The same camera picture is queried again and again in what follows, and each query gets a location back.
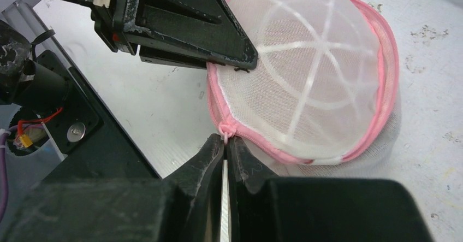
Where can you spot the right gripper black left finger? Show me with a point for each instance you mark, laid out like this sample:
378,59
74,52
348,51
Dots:
184,206

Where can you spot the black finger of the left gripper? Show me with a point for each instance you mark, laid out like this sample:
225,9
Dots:
155,56
203,29

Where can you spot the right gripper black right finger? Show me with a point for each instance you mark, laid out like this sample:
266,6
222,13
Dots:
268,207

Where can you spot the pink round mesh laundry bag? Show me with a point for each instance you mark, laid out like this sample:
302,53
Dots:
324,97

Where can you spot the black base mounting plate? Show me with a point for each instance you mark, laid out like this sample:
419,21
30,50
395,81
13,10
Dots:
95,145

